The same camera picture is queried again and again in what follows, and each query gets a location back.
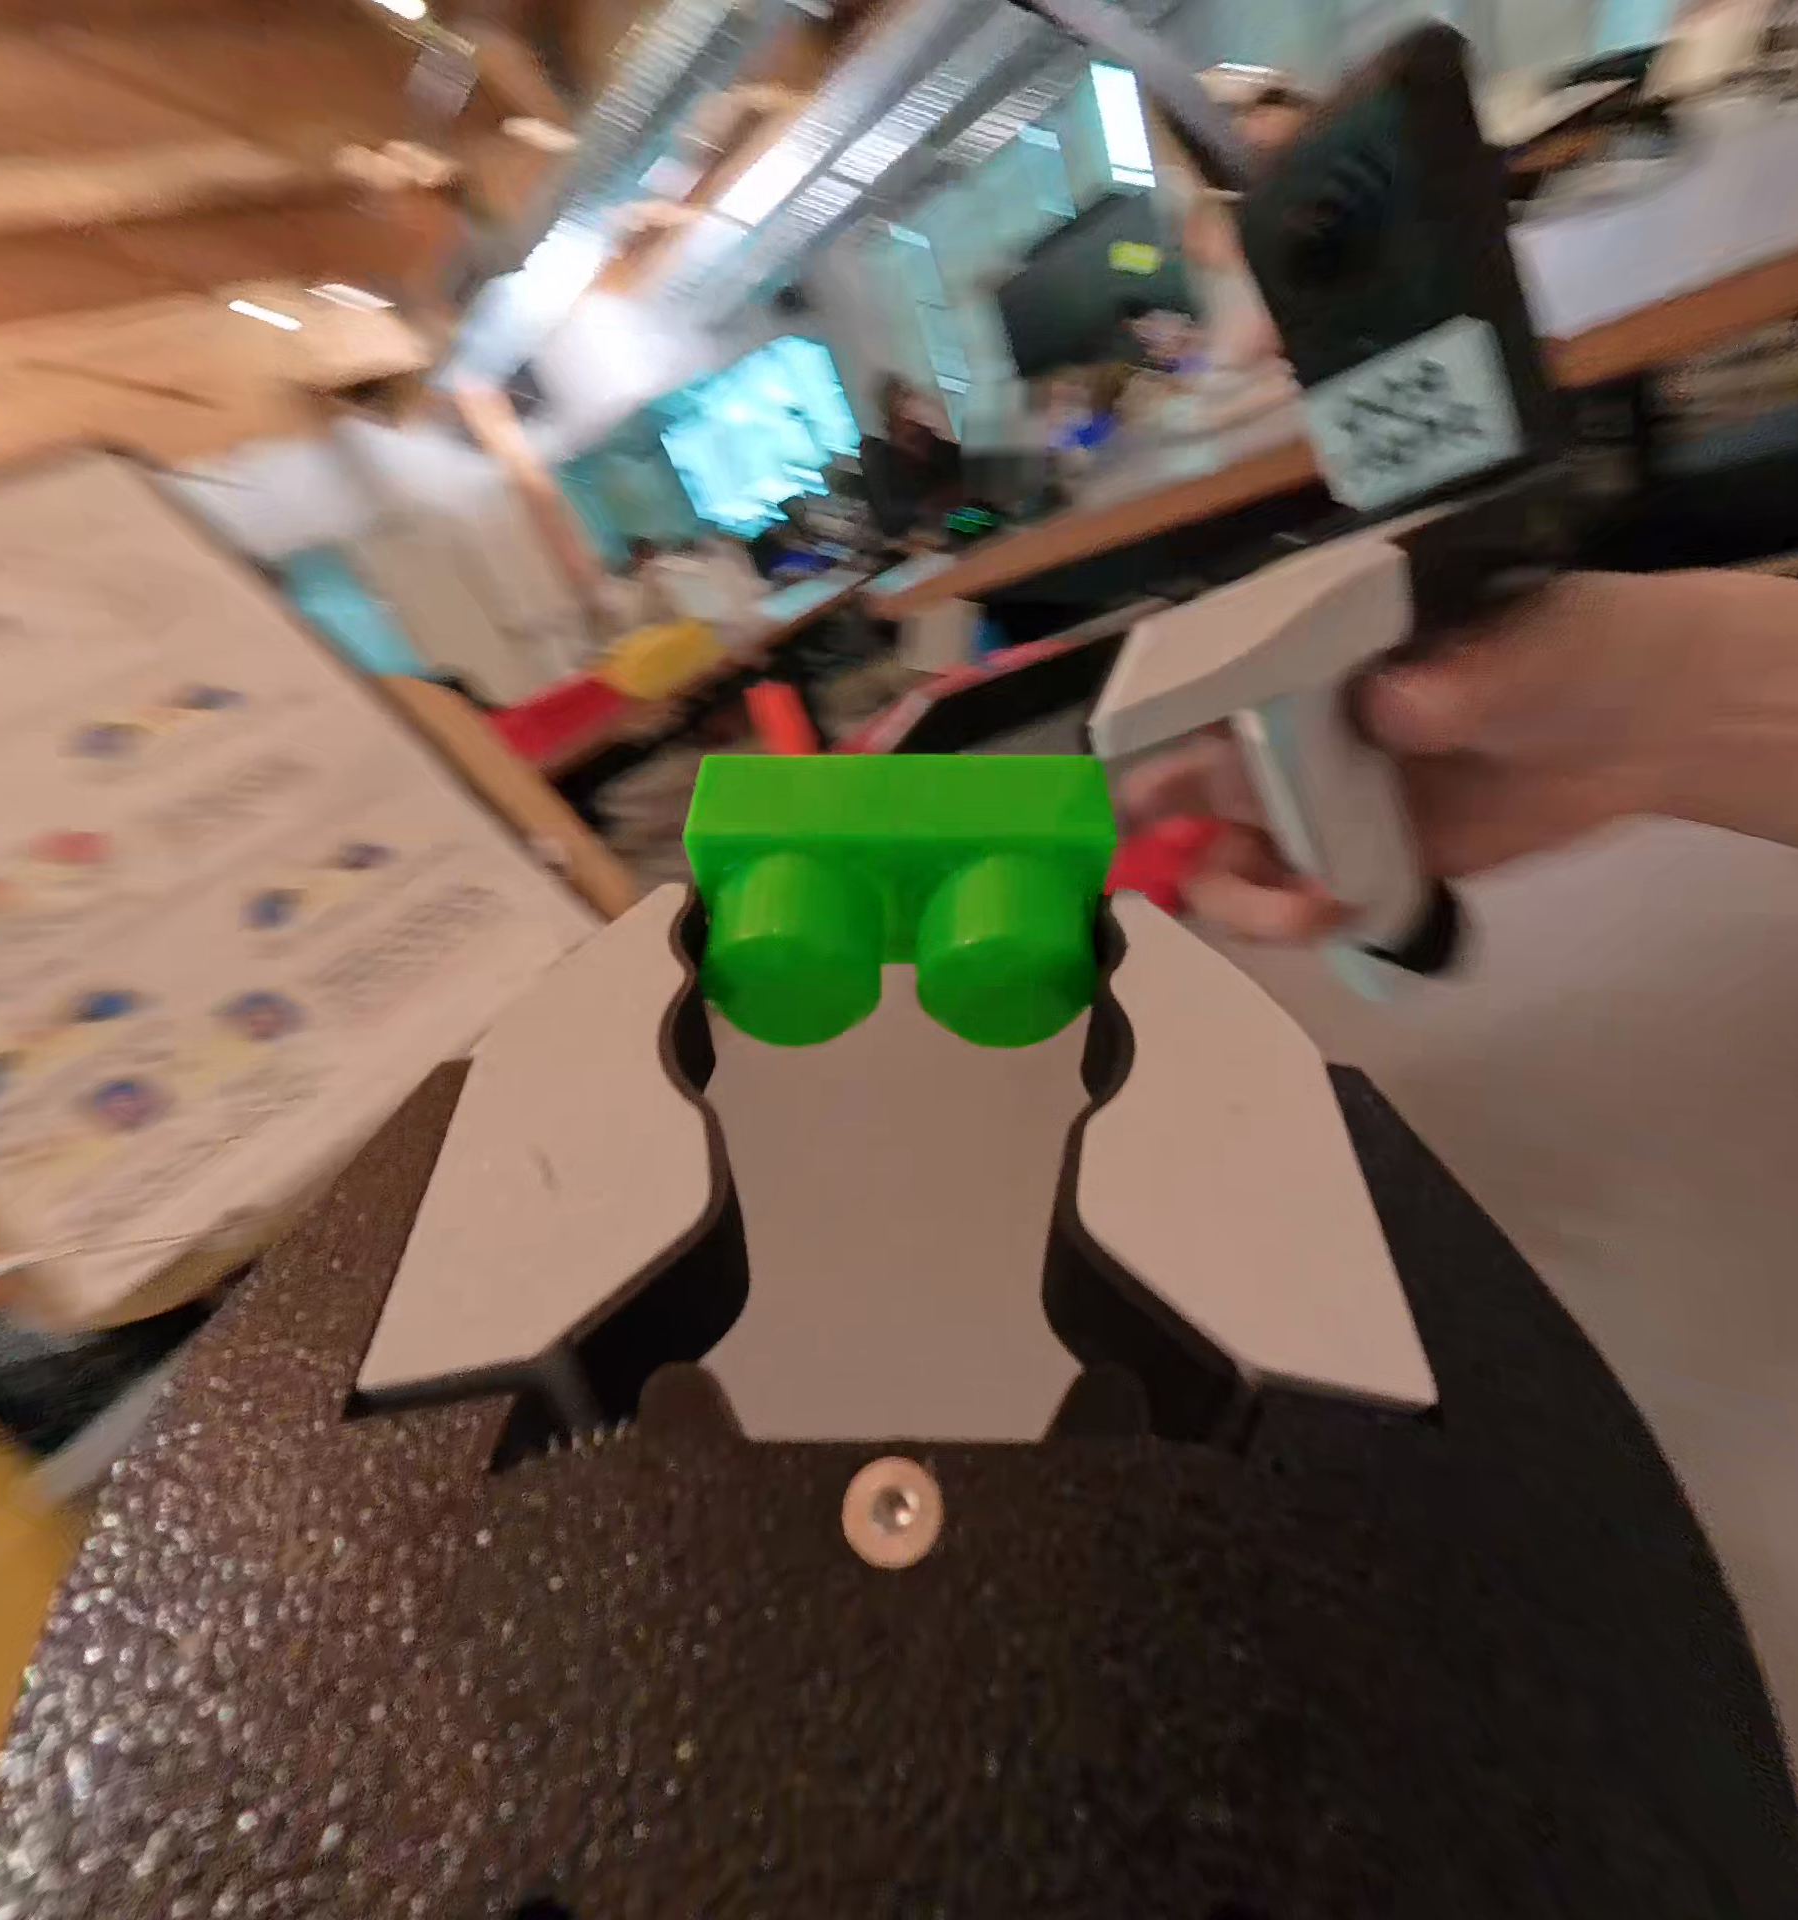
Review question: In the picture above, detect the printed instruction sheet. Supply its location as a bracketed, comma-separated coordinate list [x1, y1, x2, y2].
[0, 449, 603, 1320]

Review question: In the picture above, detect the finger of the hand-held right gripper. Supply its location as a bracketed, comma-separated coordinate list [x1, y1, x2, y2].
[1086, 534, 1415, 757]

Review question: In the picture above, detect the person's right hand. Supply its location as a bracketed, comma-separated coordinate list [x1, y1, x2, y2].
[1119, 571, 1743, 948]

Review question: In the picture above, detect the red plastic bin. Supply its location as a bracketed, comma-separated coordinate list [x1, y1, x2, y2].
[495, 674, 651, 770]
[839, 674, 1260, 907]

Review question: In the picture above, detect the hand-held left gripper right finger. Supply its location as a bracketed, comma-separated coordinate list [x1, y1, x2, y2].
[1042, 886, 1440, 1457]

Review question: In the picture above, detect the black monitor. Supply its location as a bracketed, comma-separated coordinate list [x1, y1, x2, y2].
[997, 198, 1205, 383]

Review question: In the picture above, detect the stack of yellow bins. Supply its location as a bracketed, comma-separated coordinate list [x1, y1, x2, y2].
[607, 623, 730, 704]

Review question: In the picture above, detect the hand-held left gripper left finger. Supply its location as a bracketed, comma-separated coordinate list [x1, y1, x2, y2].
[355, 886, 751, 1436]

